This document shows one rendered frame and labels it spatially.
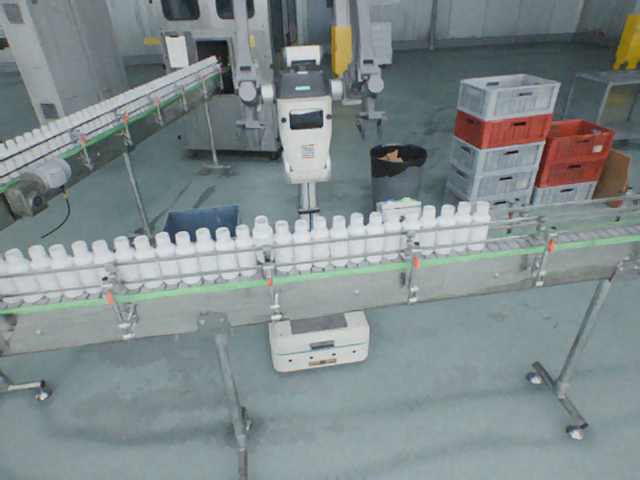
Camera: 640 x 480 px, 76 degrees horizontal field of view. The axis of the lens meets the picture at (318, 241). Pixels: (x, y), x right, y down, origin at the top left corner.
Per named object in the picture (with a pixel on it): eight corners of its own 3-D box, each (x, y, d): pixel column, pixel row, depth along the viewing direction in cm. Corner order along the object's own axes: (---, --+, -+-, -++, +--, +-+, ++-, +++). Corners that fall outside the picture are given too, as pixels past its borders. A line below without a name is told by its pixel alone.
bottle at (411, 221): (399, 248, 141) (403, 205, 133) (417, 250, 140) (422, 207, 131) (398, 258, 136) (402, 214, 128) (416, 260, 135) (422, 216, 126)
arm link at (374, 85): (377, 68, 157) (355, 69, 156) (386, 57, 145) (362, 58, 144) (380, 100, 158) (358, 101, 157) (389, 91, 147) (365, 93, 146)
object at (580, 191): (532, 211, 367) (538, 188, 355) (505, 192, 401) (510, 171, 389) (591, 203, 376) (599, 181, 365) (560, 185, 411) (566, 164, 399)
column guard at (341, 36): (333, 87, 826) (333, 26, 768) (330, 84, 860) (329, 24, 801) (353, 86, 831) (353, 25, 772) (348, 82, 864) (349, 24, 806)
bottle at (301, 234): (310, 260, 137) (308, 216, 128) (314, 270, 132) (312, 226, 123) (292, 262, 136) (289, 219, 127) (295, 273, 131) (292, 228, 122)
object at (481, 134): (480, 150, 314) (485, 121, 302) (452, 134, 348) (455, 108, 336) (547, 141, 327) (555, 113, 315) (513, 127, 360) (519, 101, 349)
